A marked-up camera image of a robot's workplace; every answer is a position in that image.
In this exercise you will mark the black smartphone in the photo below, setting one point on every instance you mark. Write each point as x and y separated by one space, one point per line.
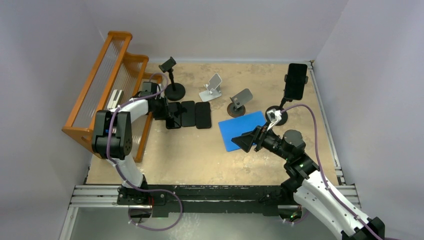
188 116

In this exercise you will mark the blue mat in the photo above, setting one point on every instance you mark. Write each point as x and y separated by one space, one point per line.
235 127

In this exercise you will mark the orange wooden rack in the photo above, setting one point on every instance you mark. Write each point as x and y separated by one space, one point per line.
114 69

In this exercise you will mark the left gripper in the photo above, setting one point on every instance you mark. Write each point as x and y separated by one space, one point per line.
164 114

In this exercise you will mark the black phone on tall stand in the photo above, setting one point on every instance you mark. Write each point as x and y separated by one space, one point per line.
297 69

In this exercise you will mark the black round-base phone stand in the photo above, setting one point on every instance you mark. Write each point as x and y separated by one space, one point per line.
174 91

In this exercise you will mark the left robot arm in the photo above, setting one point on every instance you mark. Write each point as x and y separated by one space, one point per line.
113 141

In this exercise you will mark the white phone stand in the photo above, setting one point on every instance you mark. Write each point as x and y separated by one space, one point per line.
213 89

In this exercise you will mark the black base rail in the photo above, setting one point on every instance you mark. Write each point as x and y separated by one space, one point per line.
267 200

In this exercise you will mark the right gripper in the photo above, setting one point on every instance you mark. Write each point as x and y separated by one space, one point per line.
245 141

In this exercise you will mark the tall black phone stand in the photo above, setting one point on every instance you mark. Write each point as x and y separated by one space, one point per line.
281 109

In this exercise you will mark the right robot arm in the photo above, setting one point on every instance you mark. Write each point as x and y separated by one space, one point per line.
310 188

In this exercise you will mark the white rectangular device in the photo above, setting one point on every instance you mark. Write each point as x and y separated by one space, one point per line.
115 99

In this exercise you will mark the black phone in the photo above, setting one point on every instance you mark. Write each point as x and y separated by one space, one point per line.
174 119
203 115
297 69

